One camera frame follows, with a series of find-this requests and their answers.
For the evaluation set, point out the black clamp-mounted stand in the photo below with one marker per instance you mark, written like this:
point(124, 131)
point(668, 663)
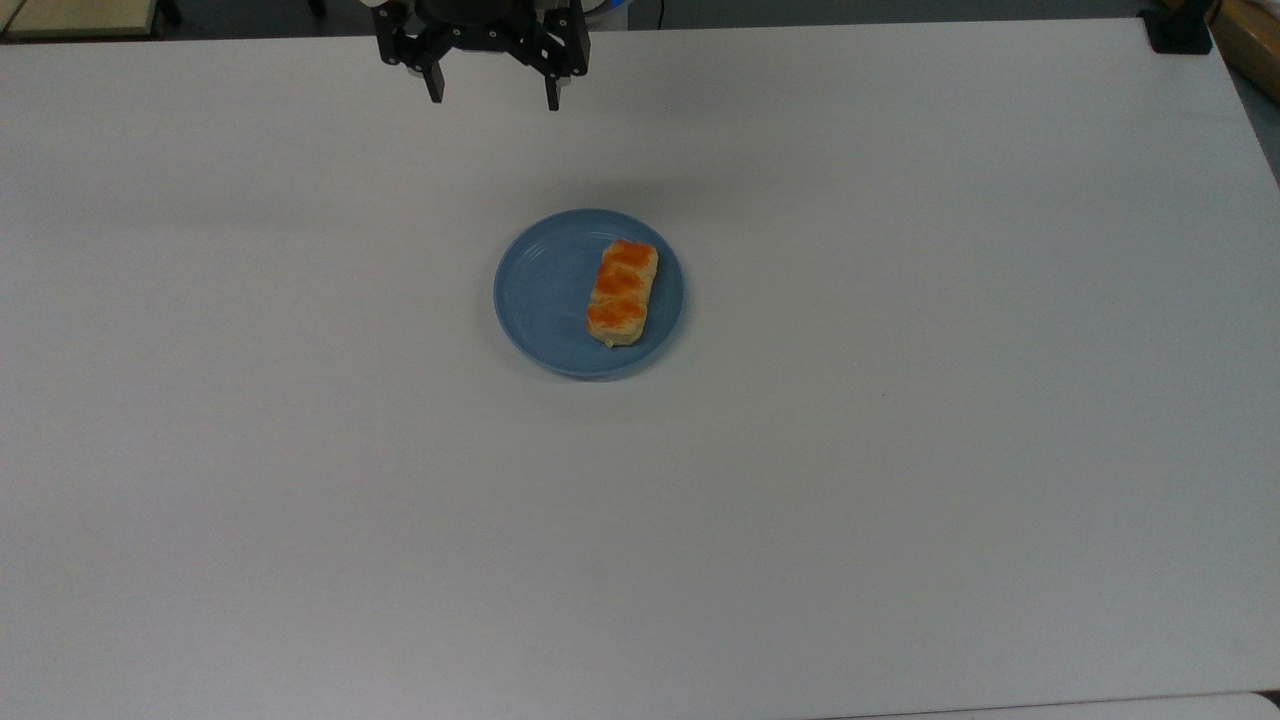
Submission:
point(1180, 35)

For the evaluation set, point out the beige wooden desk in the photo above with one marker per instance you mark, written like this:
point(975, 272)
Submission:
point(80, 15)

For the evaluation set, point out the blue round plate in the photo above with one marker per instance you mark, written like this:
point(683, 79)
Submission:
point(540, 300)

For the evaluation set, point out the orange-glazed bread loaf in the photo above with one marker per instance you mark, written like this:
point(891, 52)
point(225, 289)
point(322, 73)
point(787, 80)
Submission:
point(620, 295)

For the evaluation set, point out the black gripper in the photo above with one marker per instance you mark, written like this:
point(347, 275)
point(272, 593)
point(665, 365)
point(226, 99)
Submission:
point(475, 25)

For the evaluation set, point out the light wooden board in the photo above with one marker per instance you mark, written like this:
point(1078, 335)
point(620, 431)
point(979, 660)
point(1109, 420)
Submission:
point(1255, 40)

